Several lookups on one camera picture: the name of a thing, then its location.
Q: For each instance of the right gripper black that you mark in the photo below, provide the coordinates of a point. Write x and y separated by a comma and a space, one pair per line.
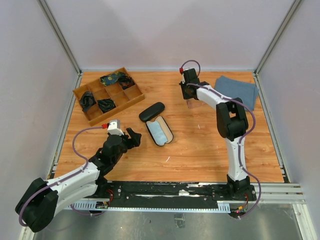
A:
185, 96

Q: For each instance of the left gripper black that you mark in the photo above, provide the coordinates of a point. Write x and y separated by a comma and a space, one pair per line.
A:
134, 141

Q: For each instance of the pink clear glasses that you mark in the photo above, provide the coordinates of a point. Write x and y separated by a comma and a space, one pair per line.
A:
193, 103

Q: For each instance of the light blue cloth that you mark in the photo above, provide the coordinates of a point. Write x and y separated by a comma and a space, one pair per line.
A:
157, 133

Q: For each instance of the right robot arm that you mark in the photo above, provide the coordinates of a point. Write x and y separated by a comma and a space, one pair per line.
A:
232, 125

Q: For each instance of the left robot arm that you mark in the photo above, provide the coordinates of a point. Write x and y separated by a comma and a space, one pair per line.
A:
70, 180

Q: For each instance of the wooden divided organizer tray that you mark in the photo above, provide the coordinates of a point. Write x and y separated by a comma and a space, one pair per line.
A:
128, 102

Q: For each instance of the folded blue towel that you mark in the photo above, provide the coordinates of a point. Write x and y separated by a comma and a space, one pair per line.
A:
247, 92

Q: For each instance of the black dotted rolled tie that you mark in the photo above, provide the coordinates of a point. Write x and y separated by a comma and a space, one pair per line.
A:
105, 105

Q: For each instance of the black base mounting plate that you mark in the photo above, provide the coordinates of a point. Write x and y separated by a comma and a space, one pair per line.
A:
167, 195

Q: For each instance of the black orange rolled tie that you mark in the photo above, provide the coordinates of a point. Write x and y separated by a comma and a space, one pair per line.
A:
125, 82

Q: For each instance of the black striped rolled tie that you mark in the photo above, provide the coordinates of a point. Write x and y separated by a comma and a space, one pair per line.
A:
87, 100

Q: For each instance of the blue patterned rolled tie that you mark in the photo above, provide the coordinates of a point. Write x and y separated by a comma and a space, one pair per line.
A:
111, 79

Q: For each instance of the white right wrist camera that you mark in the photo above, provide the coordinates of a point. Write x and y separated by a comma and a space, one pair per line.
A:
181, 71

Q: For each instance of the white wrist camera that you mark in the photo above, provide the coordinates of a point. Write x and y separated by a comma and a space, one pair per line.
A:
181, 71
113, 127

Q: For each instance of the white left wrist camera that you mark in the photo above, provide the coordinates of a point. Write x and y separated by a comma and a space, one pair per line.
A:
113, 127

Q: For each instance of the right aluminium frame post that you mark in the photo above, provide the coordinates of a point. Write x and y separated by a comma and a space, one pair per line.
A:
278, 34

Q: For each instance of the aluminium frame post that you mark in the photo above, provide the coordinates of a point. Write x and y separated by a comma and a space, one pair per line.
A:
278, 34
59, 34

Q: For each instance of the aluminium front rail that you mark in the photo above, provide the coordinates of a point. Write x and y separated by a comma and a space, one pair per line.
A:
269, 193

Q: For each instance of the left aluminium frame post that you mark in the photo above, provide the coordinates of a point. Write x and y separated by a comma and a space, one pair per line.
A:
59, 34

